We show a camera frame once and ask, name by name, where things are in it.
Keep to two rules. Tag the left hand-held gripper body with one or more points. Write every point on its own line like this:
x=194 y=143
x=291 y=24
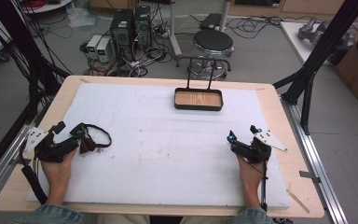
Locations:
x=52 y=151

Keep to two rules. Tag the black metal frame post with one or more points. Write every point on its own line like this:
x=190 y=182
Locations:
x=28 y=56
x=317 y=59

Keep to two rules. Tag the small metal bracket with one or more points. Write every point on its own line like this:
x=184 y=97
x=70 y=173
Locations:
x=309 y=176

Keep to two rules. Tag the white foam mat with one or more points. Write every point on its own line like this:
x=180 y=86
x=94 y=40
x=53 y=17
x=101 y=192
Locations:
x=167 y=149

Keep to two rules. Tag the white board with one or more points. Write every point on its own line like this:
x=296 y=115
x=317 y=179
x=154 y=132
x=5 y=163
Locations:
x=295 y=40

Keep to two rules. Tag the black tray stand wooden base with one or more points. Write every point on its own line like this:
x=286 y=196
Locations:
x=198 y=99

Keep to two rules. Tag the person's right hand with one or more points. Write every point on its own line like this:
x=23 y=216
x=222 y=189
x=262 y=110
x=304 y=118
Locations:
x=250 y=175

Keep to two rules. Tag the white table leg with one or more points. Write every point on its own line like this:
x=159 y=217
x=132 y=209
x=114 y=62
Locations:
x=224 y=14
x=174 y=31

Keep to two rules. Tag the black computer tower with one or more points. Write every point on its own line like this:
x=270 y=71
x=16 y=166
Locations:
x=143 y=26
x=121 y=31

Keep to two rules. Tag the grey machine part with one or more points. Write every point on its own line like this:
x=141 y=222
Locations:
x=310 y=29

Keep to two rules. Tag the round white table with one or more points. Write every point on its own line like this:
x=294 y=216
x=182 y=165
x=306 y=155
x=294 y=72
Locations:
x=48 y=6

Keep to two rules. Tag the clear plastic bag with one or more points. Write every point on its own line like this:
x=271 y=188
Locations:
x=80 y=18

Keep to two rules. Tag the aluminium rail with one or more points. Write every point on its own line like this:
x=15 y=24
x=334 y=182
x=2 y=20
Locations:
x=0 y=174
x=320 y=174

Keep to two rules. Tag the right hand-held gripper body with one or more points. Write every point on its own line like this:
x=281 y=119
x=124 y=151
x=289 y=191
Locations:
x=256 y=151

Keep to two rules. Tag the thin wooden stick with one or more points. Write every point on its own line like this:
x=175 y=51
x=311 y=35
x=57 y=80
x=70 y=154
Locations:
x=298 y=201

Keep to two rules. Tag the black flat device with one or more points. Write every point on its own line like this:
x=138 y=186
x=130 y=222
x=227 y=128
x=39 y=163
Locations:
x=211 y=21

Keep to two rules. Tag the person's left hand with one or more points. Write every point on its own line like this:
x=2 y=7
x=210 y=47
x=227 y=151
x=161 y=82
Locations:
x=56 y=174

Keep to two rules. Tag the white power supply box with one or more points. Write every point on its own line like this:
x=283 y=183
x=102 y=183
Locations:
x=93 y=45
x=104 y=49

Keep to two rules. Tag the black round stool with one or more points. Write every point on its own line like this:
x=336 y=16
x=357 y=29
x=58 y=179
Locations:
x=213 y=42

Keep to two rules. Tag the dark red bow tie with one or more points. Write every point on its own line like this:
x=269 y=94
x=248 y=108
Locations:
x=87 y=144

